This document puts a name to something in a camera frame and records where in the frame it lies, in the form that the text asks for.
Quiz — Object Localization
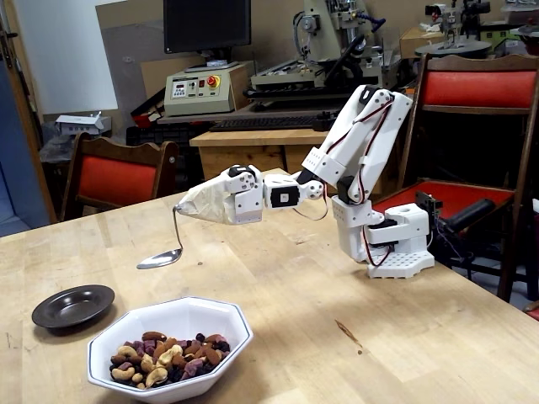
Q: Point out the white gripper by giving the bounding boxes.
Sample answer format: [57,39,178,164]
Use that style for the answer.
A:
[179,165,265,226]

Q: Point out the beige masking tape wrap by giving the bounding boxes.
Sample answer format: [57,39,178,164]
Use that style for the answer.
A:
[174,175,236,225]

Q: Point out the bent metal spoon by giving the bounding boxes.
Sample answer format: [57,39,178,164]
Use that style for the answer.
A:
[136,205,185,270]

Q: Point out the light wooden workbench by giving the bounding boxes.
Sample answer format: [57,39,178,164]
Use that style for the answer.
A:
[189,121,399,189]

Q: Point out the black plastic crate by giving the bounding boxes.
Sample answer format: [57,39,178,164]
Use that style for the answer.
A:
[125,124,207,148]

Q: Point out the black keyboard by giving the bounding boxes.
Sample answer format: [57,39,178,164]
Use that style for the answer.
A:
[209,111,336,133]

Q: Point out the beige control box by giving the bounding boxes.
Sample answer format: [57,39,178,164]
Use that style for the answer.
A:
[163,62,249,118]

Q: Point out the small wooden red-cushion chair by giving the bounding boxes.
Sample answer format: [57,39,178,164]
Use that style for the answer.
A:
[61,131,180,222]

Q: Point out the black red-edged case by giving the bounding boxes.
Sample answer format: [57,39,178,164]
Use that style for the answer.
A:
[129,89,166,128]

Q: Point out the brown cardboard sheet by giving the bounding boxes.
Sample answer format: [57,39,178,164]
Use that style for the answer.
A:
[140,56,207,111]

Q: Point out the white octagonal bowl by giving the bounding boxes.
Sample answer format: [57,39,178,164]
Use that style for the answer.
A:
[87,295,255,394]

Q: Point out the white paper model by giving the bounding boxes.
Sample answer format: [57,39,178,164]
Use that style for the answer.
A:
[55,111,113,136]

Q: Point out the grey board panel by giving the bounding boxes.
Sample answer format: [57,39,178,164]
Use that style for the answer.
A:
[95,0,168,123]

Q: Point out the black computer monitor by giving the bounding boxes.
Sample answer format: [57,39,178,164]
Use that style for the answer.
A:
[163,0,253,72]

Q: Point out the clear plastic bag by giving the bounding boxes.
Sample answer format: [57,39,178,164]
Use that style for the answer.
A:
[40,134,77,165]

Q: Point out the mixed nuts and fruit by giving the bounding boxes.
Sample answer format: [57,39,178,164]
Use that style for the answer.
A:
[109,331,232,389]

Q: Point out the dark round plate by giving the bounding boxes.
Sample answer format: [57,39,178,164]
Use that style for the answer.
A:
[31,284,116,330]

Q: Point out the beige milling machine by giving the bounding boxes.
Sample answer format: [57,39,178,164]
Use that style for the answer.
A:
[243,0,408,113]

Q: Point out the blue door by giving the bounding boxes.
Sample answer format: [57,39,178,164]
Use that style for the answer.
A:
[0,58,50,239]

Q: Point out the white board panel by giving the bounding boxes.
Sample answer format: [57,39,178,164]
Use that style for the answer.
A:
[14,0,119,115]

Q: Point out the robot controller circuit board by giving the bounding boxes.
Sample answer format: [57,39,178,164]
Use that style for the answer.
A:
[415,189,444,219]

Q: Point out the brown cardboard box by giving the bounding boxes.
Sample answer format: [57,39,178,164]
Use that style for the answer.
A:
[398,25,447,59]

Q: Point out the large wooden red-cushion chair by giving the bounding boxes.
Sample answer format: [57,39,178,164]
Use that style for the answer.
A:
[372,52,539,304]

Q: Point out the small mechanical device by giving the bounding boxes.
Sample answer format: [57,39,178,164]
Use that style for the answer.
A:
[424,0,492,43]

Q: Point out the green box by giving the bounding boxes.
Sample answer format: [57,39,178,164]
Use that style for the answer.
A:
[479,24,532,43]

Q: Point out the wrist servo cable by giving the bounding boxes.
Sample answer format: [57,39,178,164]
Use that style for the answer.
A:
[291,184,330,222]

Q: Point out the thin controller board wires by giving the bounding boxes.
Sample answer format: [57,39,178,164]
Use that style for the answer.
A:
[433,216,475,270]

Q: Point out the dark door handle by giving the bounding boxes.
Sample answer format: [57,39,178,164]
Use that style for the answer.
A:
[0,23,19,71]

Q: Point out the black cylindrical handle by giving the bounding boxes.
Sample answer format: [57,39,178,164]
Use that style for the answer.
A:
[446,199,496,237]

